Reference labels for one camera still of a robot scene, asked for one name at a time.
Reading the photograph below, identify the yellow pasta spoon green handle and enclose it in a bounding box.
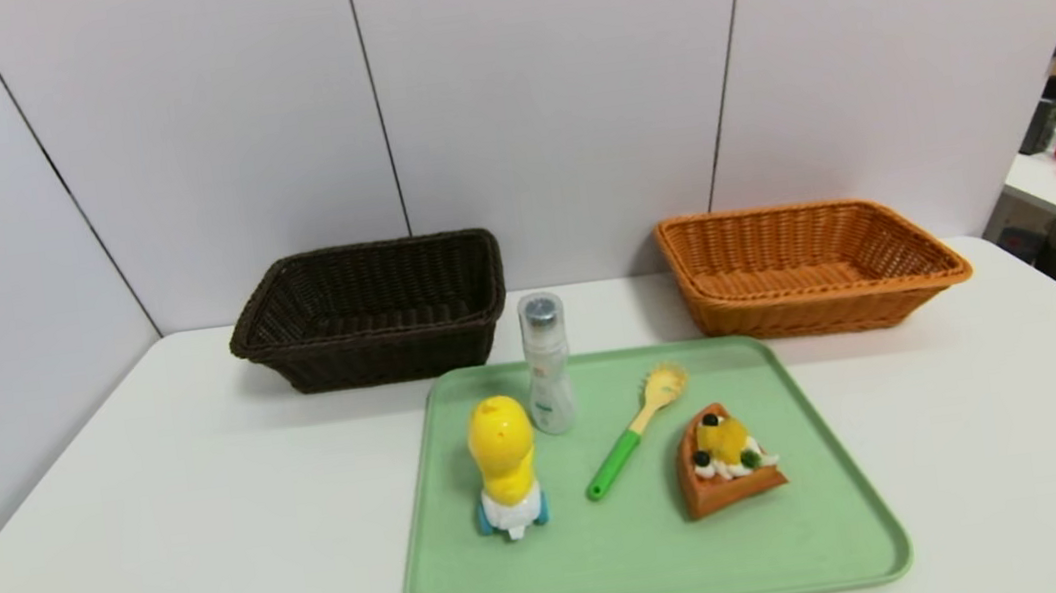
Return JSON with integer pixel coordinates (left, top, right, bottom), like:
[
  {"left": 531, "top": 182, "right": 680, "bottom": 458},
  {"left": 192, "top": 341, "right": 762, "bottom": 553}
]
[{"left": 572, "top": 361, "right": 703, "bottom": 505}]

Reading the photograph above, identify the toy cake slice with fruit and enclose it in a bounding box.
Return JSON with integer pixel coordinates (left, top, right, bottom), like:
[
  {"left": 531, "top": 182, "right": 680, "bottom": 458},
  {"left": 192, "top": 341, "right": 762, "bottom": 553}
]
[{"left": 670, "top": 395, "right": 793, "bottom": 523}]

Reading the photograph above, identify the light green plastic tray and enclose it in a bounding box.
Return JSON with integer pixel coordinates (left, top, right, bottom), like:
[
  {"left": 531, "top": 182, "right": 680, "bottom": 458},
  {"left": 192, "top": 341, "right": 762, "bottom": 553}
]
[{"left": 377, "top": 315, "right": 917, "bottom": 593}]

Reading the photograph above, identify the yellow duck toy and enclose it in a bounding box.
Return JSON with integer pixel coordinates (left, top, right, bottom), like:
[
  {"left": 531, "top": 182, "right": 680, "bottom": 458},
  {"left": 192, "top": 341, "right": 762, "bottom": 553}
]
[{"left": 461, "top": 392, "right": 553, "bottom": 547}]

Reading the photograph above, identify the dark brown wicker basket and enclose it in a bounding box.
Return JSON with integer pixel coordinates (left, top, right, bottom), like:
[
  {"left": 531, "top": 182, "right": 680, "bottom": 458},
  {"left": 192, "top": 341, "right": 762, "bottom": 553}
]
[{"left": 218, "top": 226, "right": 517, "bottom": 404}]

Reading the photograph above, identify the clear spray bottle silver cap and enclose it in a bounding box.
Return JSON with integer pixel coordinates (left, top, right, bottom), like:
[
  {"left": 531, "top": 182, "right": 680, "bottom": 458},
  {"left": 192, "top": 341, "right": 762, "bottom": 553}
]
[{"left": 515, "top": 289, "right": 581, "bottom": 439}]

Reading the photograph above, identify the orange wicker basket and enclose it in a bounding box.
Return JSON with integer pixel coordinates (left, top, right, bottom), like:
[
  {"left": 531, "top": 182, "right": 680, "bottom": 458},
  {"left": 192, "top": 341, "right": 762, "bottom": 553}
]
[{"left": 653, "top": 181, "right": 980, "bottom": 356}]

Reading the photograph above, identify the black bottle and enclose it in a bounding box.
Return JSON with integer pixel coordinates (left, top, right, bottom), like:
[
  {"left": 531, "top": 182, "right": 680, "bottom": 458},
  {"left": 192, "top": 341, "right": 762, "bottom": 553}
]
[{"left": 1011, "top": 75, "right": 1056, "bottom": 157}]

